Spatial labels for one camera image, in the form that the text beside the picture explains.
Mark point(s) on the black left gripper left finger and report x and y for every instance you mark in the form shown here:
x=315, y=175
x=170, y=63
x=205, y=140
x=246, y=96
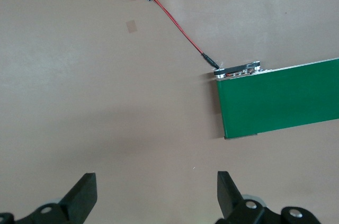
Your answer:
x=79, y=200

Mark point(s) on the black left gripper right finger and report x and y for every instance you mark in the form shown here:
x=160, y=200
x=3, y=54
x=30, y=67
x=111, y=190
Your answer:
x=229, y=202

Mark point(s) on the green conveyor belt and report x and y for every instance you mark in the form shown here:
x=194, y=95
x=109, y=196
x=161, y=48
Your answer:
x=278, y=99

